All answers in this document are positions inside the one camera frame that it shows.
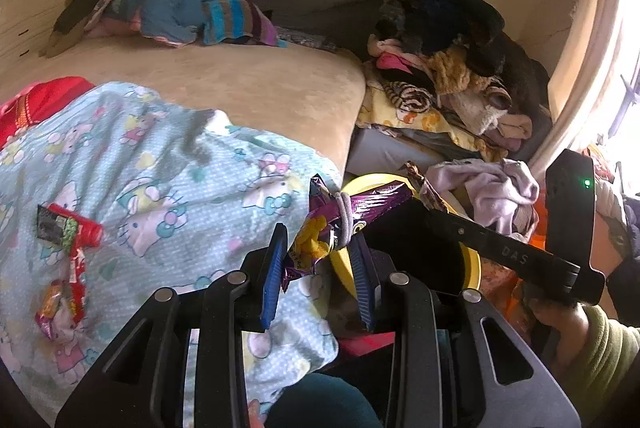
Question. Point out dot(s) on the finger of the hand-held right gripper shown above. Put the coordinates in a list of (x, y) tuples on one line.
[(500, 248)]

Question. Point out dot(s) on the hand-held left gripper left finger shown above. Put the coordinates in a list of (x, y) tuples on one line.
[(272, 288)]

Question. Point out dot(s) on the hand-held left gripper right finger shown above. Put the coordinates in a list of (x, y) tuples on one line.
[(364, 288)]

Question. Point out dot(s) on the yellow-rimmed black bin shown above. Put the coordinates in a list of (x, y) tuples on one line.
[(341, 269)]

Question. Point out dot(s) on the purple snack packet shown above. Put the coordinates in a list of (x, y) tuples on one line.
[(380, 203)]

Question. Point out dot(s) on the brown wrapper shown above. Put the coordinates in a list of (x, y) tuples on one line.
[(425, 188)]

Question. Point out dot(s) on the person's right forearm green sleeve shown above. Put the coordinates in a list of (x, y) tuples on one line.
[(610, 368)]

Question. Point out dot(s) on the person's right hand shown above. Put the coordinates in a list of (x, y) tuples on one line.
[(560, 328)]

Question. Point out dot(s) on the person's left hand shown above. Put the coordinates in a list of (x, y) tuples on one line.
[(256, 415)]

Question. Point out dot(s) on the lavender cloth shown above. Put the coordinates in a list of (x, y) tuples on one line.
[(490, 193)]

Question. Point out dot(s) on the pink box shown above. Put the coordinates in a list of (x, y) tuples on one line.
[(365, 344)]

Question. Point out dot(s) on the cream curtain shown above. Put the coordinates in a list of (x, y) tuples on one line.
[(590, 58)]

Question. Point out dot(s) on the light blue printed blanket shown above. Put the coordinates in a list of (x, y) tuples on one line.
[(175, 168)]

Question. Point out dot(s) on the pile of clothes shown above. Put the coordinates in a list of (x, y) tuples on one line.
[(450, 58)]

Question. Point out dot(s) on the beige bed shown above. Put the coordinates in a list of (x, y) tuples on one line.
[(250, 83)]

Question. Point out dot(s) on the red packet with black label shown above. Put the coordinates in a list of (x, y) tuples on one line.
[(75, 228)]

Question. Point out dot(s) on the crumpled red yellow wrapper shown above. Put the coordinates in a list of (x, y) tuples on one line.
[(62, 303)]

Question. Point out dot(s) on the striped colourful cloth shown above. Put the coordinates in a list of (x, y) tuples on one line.
[(230, 18)]

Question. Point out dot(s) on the red cloth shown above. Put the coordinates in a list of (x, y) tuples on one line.
[(45, 100)]

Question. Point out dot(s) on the blue floral cloth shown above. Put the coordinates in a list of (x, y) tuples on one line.
[(160, 3)]

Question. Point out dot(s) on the dark olive cloth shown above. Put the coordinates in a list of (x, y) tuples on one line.
[(75, 15)]

